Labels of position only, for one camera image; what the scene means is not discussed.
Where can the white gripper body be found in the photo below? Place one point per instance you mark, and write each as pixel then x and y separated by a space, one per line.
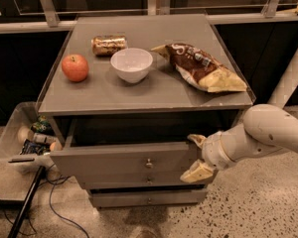
pixel 212 151

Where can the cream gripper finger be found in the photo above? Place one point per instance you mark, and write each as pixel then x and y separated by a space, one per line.
pixel 199 140
pixel 199 170

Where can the grey top drawer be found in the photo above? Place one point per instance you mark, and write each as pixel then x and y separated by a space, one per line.
pixel 125 159

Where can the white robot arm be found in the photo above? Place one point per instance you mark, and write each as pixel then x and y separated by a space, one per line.
pixel 264 130

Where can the grey three-drawer cabinet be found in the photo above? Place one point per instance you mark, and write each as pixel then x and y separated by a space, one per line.
pixel 161 108

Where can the grey middle drawer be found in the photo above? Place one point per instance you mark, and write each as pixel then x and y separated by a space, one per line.
pixel 130 180

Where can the brown yellow chip bag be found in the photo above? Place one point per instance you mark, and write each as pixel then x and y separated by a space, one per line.
pixel 200 69

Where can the white bowl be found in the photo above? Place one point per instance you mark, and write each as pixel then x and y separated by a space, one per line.
pixel 131 64

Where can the gold soda can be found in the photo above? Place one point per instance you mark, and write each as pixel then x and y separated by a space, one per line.
pixel 108 45

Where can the red apple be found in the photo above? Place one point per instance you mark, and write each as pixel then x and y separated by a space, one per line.
pixel 75 67

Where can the white bottle in bin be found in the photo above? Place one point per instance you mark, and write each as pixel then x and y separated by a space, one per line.
pixel 25 133

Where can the green patterned item in bin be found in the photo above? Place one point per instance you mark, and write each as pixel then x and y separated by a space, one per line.
pixel 42 125

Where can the black pole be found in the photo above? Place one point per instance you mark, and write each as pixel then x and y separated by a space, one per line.
pixel 26 203

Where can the dark blue snack packet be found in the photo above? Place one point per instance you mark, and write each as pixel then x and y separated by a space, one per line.
pixel 30 147

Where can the clear plastic bin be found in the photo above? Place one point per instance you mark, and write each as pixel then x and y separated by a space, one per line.
pixel 25 114

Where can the metal railing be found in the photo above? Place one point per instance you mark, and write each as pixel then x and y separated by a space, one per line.
pixel 17 16

